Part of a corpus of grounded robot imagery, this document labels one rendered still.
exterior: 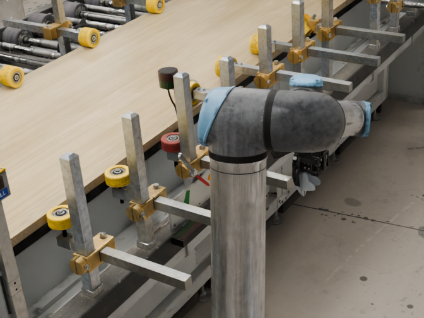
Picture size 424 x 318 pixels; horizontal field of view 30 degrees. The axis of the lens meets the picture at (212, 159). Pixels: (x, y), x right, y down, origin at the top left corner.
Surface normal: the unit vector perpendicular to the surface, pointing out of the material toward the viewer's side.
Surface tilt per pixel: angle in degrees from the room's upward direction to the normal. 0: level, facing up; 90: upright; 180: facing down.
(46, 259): 90
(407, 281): 0
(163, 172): 90
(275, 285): 0
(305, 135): 95
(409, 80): 90
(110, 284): 0
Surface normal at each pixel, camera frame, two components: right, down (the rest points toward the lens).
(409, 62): -0.54, 0.44
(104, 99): -0.07, -0.87
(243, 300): 0.15, 0.31
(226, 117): -0.29, 0.04
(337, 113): 0.74, -0.25
